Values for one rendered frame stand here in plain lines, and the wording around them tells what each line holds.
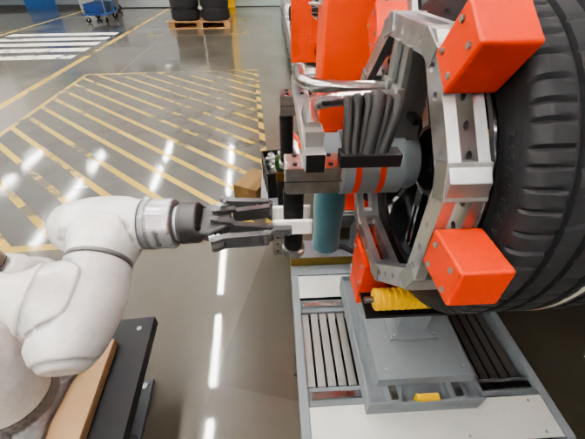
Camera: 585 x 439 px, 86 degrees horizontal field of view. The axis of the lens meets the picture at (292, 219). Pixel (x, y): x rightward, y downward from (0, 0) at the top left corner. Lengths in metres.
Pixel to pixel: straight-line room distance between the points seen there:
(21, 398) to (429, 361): 1.07
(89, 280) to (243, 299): 1.03
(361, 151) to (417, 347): 0.82
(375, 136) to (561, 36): 0.25
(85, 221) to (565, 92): 0.69
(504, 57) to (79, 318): 0.62
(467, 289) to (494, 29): 0.31
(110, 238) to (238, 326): 0.94
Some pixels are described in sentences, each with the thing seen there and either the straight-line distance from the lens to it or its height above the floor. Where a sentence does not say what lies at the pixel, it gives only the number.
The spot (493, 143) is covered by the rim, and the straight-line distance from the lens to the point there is 0.56.
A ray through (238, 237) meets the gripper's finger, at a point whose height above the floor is 0.84.
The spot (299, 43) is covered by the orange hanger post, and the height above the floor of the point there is 0.67.
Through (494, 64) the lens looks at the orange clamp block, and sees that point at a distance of 0.49.
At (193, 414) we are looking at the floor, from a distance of 1.31.
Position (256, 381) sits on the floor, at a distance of 1.31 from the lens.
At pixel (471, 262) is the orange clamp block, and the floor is 0.88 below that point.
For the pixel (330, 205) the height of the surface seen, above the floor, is 0.68.
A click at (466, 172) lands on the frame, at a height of 0.97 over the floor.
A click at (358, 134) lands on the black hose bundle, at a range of 0.48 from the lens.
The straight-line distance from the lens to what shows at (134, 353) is 1.11.
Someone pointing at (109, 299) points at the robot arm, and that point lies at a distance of 0.54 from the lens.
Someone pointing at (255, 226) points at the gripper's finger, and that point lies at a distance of 0.54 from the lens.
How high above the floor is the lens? 1.19
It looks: 39 degrees down
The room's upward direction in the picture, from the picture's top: straight up
